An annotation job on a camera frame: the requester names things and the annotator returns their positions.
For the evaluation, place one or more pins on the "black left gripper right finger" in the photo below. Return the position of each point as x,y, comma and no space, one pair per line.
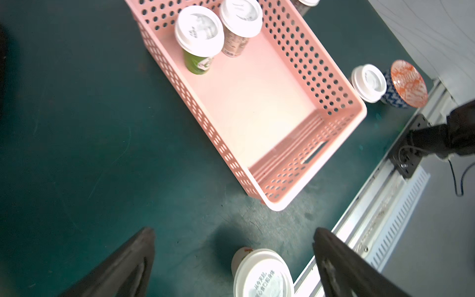
343,273

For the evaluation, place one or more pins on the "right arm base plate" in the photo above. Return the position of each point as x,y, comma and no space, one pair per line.
405,158

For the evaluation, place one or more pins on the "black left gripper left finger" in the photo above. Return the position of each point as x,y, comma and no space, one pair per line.
125,273

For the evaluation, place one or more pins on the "green yogurt cup white lid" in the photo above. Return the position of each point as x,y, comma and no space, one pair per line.
199,32

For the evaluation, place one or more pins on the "pink plastic basket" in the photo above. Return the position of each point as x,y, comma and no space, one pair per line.
277,113

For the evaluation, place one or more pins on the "aluminium front rail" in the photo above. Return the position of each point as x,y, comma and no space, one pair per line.
361,219

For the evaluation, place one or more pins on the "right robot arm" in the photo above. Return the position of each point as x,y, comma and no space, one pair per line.
457,135

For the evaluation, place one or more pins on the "white vent strip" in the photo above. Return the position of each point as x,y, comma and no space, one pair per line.
395,219

